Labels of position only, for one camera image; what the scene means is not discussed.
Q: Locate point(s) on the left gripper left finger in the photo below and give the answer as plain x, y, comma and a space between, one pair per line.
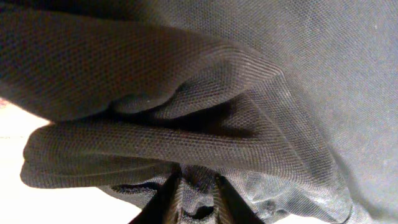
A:
161, 208

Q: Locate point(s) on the black t-shirt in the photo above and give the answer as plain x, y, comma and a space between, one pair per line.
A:
294, 102

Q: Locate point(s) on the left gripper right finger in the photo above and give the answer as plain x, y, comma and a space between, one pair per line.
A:
237, 208

